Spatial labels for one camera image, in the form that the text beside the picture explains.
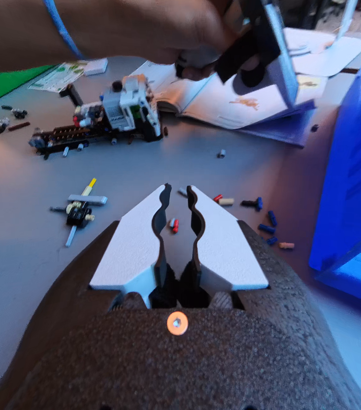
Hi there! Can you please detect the blue wristband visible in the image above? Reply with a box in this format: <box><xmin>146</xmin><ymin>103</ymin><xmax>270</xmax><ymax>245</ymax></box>
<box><xmin>41</xmin><ymin>0</ymin><xmax>87</xmax><ymax>61</ymax></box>

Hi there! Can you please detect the person's left hand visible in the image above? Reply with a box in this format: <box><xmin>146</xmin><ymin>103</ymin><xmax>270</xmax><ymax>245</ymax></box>
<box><xmin>81</xmin><ymin>0</ymin><xmax>251</xmax><ymax>82</ymax></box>

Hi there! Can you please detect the black blue lego pin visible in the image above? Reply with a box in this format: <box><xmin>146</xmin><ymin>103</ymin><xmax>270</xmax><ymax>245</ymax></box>
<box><xmin>240</xmin><ymin>197</ymin><xmax>263</xmax><ymax>212</ymax></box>

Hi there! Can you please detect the grey lego axle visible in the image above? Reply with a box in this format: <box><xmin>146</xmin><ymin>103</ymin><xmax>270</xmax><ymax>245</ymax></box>
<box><xmin>65</xmin><ymin>224</ymin><xmax>79</xmax><ymax>248</ymax></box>

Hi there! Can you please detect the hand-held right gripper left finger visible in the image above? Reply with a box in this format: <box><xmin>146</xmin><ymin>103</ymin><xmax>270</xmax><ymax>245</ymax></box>
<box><xmin>89</xmin><ymin>183</ymin><xmax>173</xmax><ymax>309</ymax></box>

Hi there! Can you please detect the lego instruction booklet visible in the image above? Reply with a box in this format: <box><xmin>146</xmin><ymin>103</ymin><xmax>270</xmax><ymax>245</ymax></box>
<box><xmin>129</xmin><ymin>27</ymin><xmax>317</xmax><ymax>148</ymax></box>

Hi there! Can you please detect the white metal stand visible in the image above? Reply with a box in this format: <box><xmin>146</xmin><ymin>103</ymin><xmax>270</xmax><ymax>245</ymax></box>
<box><xmin>282</xmin><ymin>0</ymin><xmax>361</xmax><ymax>78</ymax></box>

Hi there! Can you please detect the sticker sheet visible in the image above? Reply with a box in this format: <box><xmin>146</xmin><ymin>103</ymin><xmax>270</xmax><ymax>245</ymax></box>
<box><xmin>28</xmin><ymin>62</ymin><xmax>87</xmax><ymax>94</ymax></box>

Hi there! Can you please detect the blue plastic bin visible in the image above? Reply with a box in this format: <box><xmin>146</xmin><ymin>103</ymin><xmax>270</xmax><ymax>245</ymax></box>
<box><xmin>308</xmin><ymin>22</ymin><xmax>361</xmax><ymax>310</ymax></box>

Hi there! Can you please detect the white lego truck model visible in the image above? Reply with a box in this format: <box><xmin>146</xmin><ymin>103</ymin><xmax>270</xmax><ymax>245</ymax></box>
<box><xmin>28</xmin><ymin>74</ymin><xmax>169</xmax><ymax>161</ymax></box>

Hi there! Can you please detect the black lego connector frame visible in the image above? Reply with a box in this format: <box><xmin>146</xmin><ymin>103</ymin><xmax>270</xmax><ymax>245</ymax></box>
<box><xmin>66</xmin><ymin>205</ymin><xmax>95</xmax><ymax>229</ymax></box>

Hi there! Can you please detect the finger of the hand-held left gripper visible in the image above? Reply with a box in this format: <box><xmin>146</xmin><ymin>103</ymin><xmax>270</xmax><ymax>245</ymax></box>
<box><xmin>264</xmin><ymin>0</ymin><xmax>299</xmax><ymax>109</ymax></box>

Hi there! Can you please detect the green plastic bin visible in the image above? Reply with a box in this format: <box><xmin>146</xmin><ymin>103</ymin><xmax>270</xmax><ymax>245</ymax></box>
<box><xmin>0</xmin><ymin>64</ymin><xmax>57</xmax><ymax>111</ymax></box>

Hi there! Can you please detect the grey beam gear assembly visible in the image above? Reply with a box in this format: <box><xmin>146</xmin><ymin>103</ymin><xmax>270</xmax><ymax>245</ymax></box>
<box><xmin>49</xmin><ymin>177</ymin><xmax>108</xmax><ymax>218</ymax></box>

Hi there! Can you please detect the small white box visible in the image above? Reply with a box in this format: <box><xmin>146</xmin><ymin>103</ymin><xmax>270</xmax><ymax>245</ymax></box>
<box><xmin>83</xmin><ymin>58</ymin><xmax>109</xmax><ymax>77</ymax></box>

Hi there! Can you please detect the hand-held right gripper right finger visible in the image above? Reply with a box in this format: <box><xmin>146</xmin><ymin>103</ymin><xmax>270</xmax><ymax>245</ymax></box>
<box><xmin>186</xmin><ymin>184</ymin><xmax>269</xmax><ymax>291</ymax></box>

